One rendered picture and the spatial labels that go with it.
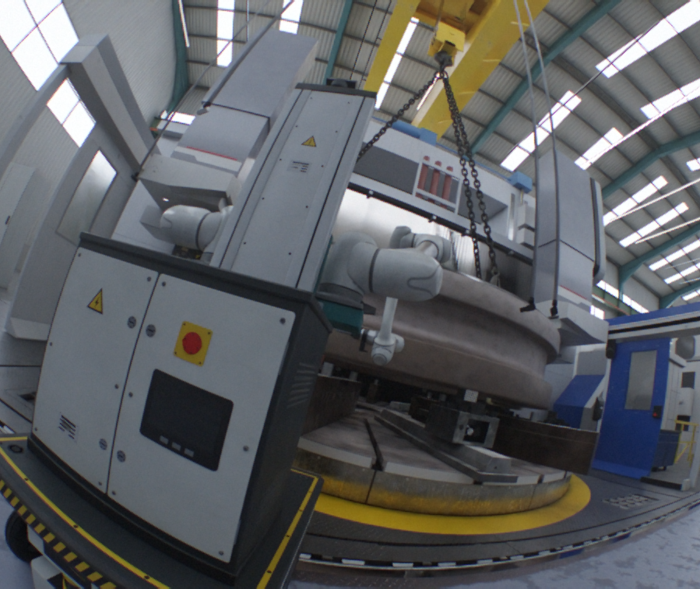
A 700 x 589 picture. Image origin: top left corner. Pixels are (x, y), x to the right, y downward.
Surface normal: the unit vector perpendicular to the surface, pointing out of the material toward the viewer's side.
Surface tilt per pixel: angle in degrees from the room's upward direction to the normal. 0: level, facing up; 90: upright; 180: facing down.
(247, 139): 90
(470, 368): 90
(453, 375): 90
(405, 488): 90
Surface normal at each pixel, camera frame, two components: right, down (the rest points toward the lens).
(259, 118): 0.21, -0.18
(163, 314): -0.04, -0.25
